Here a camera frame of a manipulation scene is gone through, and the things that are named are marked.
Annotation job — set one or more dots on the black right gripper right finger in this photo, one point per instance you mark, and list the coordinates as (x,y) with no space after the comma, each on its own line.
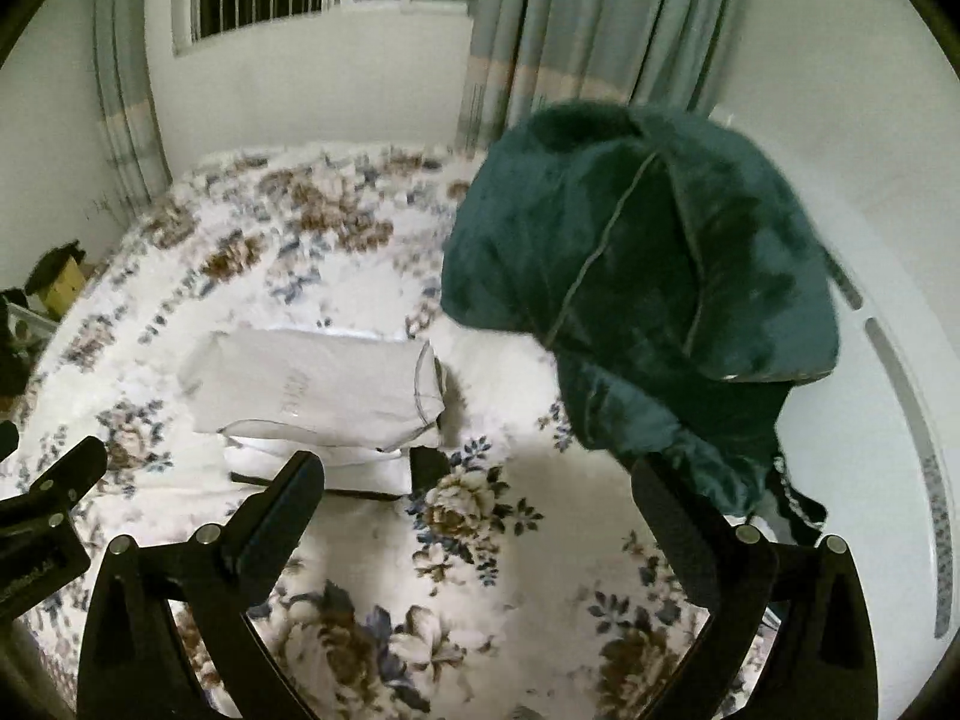
(822,664)

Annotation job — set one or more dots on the grey striped curtain right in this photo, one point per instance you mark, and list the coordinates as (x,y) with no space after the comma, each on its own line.
(527,54)

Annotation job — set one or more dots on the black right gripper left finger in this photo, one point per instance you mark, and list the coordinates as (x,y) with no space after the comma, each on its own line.
(133,662)

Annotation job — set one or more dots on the grey striped curtain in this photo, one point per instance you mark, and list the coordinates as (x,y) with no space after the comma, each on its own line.
(127,117)
(527,54)

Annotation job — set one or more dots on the dark green fleece garment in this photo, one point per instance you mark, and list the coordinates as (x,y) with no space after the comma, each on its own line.
(670,271)

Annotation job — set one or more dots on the white bed frame edge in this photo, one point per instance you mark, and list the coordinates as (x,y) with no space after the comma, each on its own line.
(877,443)

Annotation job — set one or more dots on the cardboard box with dark item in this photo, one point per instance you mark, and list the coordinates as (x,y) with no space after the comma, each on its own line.
(58,278)

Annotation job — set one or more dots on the white garment with black trim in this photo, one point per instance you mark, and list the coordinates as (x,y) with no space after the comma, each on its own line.
(361,404)

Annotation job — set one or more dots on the floral fleece bed blanket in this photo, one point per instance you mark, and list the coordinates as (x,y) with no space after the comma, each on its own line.
(469,559)

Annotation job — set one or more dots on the grey striped curtain left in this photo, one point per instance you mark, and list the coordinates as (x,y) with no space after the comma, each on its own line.
(127,117)

